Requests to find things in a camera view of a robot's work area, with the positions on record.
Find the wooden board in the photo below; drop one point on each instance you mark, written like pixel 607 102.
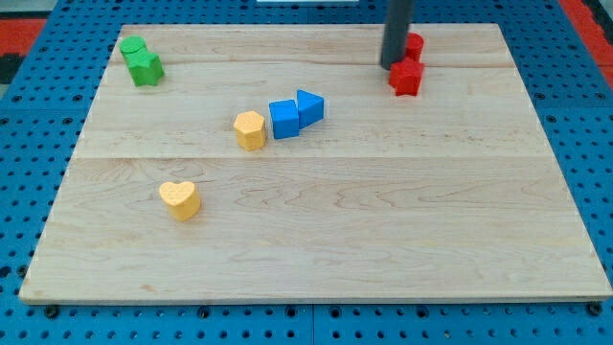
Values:
pixel 451 196

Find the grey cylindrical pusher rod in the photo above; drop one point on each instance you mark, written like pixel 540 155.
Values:
pixel 396 28

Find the yellow hexagon block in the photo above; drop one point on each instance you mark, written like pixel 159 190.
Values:
pixel 250 130

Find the red star block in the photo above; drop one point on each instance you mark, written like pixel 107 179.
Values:
pixel 405 77

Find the blue triangle block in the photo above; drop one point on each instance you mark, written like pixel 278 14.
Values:
pixel 311 108

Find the red cylinder block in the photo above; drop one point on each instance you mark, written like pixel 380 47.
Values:
pixel 414 46

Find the yellow heart block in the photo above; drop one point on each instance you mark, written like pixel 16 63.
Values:
pixel 182 199

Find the green star block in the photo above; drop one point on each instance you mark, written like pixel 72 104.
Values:
pixel 145 68

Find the blue cube block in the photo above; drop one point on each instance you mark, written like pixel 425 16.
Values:
pixel 285 119

